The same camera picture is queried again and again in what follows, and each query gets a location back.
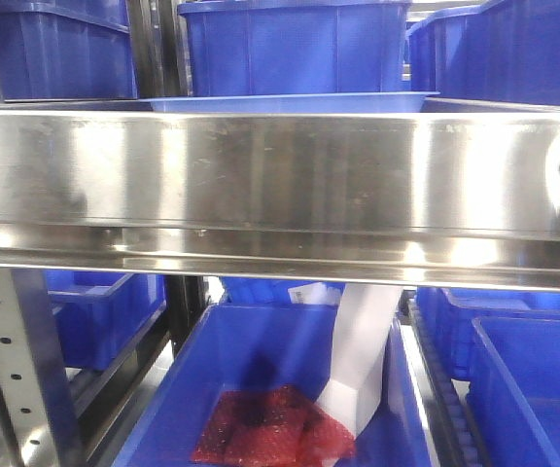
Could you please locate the blue crate upper left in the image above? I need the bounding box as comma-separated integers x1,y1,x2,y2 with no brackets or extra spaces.
0,1,137,100

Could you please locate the blue bin lower left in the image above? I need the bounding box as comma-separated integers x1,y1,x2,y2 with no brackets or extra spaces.
44,269,165,371

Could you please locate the blue plastic tray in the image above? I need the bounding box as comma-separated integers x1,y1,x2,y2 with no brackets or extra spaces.
142,91,437,114

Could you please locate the white folded paper sheet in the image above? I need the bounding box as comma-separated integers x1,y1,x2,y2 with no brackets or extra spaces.
317,283,403,437

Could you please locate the stainless steel shelf beam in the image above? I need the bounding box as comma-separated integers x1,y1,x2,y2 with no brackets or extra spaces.
0,98,560,290

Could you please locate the red bubble wrap bag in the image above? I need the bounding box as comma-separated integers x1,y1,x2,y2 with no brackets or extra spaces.
190,385,357,466

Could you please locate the perforated steel shelf upright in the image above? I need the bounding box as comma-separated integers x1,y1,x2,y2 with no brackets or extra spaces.
0,268,87,466

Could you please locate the blue crate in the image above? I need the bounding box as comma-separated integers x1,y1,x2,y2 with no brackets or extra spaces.
0,1,137,100
406,1,560,106
177,1,410,96

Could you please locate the blue bin lower right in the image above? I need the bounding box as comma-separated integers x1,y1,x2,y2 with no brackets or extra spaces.
467,317,560,466

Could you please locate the blue bin with papers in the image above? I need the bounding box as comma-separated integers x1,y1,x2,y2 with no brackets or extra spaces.
115,304,432,466

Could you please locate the blue bin behind right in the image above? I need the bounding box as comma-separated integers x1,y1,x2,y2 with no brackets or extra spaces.
415,286,560,380

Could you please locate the blue crate upper middle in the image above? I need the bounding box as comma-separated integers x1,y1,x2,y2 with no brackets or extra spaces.
177,1,410,96

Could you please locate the blue crate upper right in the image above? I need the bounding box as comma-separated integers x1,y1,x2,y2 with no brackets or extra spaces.
406,1,560,106

